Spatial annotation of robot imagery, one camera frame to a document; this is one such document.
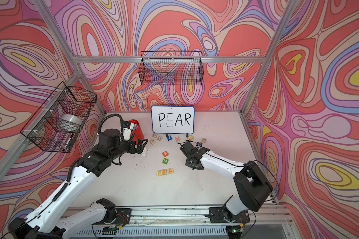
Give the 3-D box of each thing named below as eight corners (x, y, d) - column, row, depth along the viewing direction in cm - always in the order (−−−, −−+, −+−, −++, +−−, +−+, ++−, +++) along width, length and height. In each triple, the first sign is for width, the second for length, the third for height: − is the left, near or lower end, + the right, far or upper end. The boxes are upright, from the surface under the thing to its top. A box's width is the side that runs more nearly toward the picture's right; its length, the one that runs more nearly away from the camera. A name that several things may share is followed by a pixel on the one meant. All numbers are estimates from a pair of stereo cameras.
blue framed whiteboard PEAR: (153, 136, 106) (149, 119, 93) (155, 122, 115) (151, 105, 101) (193, 136, 106) (195, 119, 93) (192, 122, 115) (193, 105, 101)
